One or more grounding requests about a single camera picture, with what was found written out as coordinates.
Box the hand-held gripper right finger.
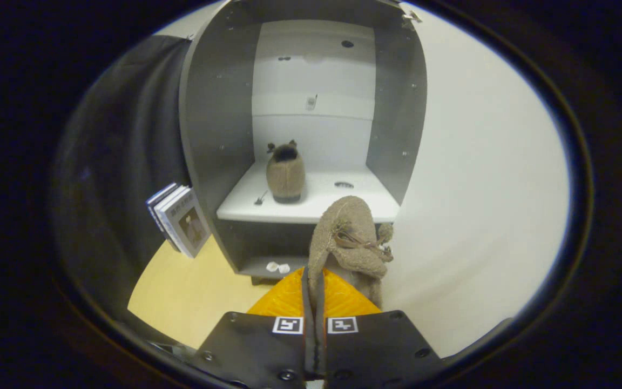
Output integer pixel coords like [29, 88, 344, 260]
[322, 269, 447, 389]

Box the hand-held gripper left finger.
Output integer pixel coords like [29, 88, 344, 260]
[192, 267, 309, 389]

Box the brown plush shoe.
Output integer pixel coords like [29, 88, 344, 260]
[307, 196, 395, 373]
[266, 140, 307, 204]

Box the grey shoe cabinet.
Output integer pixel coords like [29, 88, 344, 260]
[179, 0, 428, 286]

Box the picture cover book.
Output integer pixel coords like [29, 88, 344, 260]
[159, 187, 212, 259]

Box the black backdrop cloth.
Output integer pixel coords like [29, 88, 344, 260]
[52, 35, 220, 325]

